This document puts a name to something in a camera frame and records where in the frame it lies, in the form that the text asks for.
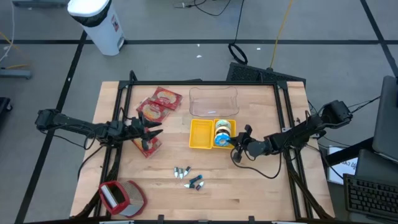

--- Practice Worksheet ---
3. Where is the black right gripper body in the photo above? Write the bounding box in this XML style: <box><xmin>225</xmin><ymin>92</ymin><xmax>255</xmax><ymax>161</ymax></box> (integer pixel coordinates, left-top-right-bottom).
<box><xmin>233</xmin><ymin>124</ymin><xmax>266</xmax><ymax>163</ymax></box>

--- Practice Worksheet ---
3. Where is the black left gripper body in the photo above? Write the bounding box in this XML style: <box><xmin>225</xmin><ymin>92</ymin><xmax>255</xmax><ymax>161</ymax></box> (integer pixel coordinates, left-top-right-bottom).
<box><xmin>124</xmin><ymin>111</ymin><xmax>149</xmax><ymax>152</ymax></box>

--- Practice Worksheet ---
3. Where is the red snack packet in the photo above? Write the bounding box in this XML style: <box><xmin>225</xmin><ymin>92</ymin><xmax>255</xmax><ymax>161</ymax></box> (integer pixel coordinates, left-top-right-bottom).
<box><xmin>150</xmin><ymin>86</ymin><xmax>183</xmax><ymax>111</ymax></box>
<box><xmin>132</xmin><ymin>135</ymin><xmax>164</xmax><ymax>159</ymax></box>
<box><xmin>136</xmin><ymin>97</ymin><xmax>171</xmax><ymax>126</ymax></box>

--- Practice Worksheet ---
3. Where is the blue frosted donut toy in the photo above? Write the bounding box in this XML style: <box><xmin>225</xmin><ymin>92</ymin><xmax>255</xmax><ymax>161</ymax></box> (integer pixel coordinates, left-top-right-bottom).
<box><xmin>213</xmin><ymin>132</ymin><xmax>232</xmax><ymax>148</ymax></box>

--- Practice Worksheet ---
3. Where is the pale sprinkled donut toy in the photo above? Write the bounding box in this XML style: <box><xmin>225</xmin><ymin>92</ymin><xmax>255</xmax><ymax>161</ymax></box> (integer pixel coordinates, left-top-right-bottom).
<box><xmin>215</xmin><ymin>119</ymin><xmax>233</xmax><ymax>130</ymax></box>

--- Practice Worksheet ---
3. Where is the yellow slotted plastic basket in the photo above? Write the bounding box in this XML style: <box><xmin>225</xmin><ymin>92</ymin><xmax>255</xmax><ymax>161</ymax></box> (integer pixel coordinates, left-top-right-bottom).
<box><xmin>213</xmin><ymin>118</ymin><xmax>238</xmax><ymax>151</ymax></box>
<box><xmin>188</xmin><ymin>118</ymin><xmax>215</xmax><ymax>150</ymax></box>

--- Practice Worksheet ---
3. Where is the clear plastic tray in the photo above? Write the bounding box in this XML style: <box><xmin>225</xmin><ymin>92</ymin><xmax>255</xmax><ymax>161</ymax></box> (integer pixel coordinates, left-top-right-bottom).
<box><xmin>188</xmin><ymin>86</ymin><xmax>240</xmax><ymax>118</ymax></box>

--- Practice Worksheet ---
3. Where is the red tape dispenser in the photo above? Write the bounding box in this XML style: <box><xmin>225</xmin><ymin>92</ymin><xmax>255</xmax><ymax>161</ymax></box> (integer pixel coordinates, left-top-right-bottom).
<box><xmin>98</xmin><ymin>179</ymin><xmax>148</xmax><ymax>218</ymax></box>

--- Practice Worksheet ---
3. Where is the black perforated panel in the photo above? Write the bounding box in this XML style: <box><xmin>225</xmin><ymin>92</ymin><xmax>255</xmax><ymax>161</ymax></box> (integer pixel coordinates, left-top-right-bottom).
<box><xmin>225</xmin><ymin>62</ymin><xmax>307</xmax><ymax>85</ymax></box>

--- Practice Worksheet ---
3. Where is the white paper sheet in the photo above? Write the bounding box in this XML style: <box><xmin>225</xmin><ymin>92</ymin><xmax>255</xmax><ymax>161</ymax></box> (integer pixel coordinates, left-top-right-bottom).
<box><xmin>326</xmin><ymin>144</ymin><xmax>359</xmax><ymax>185</ymax></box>

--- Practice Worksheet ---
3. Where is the black desk bar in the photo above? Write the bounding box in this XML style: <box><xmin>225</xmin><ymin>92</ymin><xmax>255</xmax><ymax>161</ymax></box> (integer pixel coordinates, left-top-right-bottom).
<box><xmin>323</xmin><ymin>136</ymin><xmax>376</xmax><ymax>167</ymax></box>

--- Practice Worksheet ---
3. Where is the white trash can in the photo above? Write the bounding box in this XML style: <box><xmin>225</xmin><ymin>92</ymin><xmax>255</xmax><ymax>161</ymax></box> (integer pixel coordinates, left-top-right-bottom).
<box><xmin>67</xmin><ymin>0</ymin><xmax>126</xmax><ymax>57</ymax></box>

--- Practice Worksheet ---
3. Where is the black keyboard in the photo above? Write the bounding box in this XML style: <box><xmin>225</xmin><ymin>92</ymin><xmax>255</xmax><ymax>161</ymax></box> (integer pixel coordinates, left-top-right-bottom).
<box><xmin>343</xmin><ymin>173</ymin><xmax>398</xmax><ymax>223</ymax></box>

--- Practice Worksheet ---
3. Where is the grey stand base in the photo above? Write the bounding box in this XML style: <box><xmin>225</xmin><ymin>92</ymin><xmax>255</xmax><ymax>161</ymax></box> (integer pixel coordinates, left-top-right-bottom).
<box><xmin>0</xmin><ymin>68</ymin><xmax>33</xmax><ymax>80</ymax></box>

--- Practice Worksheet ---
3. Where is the black caster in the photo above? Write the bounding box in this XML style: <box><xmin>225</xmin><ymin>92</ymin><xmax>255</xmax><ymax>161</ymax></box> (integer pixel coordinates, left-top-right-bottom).
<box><xmin>0</xmin><ymin>96</ymin><xmax>14</xmax><ymax>113</ymax></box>

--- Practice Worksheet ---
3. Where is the grey laptop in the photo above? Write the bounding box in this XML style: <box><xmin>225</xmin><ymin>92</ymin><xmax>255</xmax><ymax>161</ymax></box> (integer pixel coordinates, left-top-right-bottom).
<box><xmin>371</xmin><ymin>75</ymin><xmax>398</xmax><ymax>163</ymax></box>

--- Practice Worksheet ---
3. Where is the grey floor bar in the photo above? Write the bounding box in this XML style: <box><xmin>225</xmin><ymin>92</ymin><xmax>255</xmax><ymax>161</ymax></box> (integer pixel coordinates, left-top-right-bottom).
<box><xmin>11</xmin><ymin>0</ymin><xmax>70</xmax><ymax>9</ymax></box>

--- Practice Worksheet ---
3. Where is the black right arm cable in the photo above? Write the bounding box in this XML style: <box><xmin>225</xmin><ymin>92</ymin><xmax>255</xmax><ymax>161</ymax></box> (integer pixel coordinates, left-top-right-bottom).
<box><xmin>231</xmin><ymin>149</ymin><xmax>283</xmax><ymax>180</ymax></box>

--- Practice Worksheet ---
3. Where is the black left arm base cable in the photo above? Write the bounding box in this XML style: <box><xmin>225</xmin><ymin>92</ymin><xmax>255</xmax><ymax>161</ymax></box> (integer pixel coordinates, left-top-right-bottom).
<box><xmin>76</xmin><ymin>143</ymin><xmax>107</xmax><ymax>181</ymax></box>

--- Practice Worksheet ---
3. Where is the black metal table frame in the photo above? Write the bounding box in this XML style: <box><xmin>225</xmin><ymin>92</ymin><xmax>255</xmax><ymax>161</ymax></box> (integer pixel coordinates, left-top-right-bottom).
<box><xmin>70</xmin><ymin>70</ymin><xmax>335</xmax><ymax>220</ymax></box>

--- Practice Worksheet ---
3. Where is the black hanging cable with coil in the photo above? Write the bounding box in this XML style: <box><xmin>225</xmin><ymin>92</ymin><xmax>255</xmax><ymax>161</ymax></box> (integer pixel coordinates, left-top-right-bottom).
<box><xmin>228</xmin><ymin>0</ymin><xmax>249</xmax><ymax>66</ymax></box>

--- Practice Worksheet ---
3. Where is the yellow hanging cable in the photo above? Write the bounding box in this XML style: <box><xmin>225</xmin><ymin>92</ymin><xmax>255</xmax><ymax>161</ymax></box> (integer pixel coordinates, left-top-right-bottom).
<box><xmin>269</xmin><ymin>0</ymin><xmax>294</xmax><ymax>70</ymax></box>

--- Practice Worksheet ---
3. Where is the thin black floor cable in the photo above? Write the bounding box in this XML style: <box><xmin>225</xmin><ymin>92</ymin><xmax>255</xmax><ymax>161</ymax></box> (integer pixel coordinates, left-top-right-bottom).
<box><xmin>172</xmin><ymin>0</ymin><xmax>233</xmax><ymax>17</ymax></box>

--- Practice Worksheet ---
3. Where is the yellow floor cable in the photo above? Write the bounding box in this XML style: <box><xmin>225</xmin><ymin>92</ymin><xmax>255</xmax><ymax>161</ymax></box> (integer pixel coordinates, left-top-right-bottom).
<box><xmin>0</xmin><ymin>30</ymin><xmax>31</xmax><ymax>70</ymax></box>

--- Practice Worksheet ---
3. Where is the white floor cable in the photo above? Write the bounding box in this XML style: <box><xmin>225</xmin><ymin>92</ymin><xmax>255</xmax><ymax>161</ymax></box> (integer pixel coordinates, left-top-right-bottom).
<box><xmin>0</xmin><ymin>0</ymin><xmax>17</xmax><ymax>63</ymax></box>

